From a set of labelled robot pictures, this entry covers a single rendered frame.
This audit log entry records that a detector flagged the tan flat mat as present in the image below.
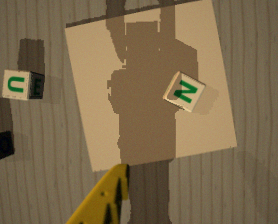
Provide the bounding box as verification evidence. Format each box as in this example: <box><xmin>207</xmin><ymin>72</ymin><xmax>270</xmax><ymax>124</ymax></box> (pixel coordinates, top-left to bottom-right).
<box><xmin>65</xmin><ymin>0</ymin><xmax>237</xmax><ymax>172</ymax></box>

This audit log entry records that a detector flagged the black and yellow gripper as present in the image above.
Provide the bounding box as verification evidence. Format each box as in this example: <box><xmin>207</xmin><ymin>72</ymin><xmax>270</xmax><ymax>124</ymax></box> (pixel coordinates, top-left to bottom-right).
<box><xmin>66</xmin><ymin>164</ymin><xmax>130</xmax><ymax>224</ymax></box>

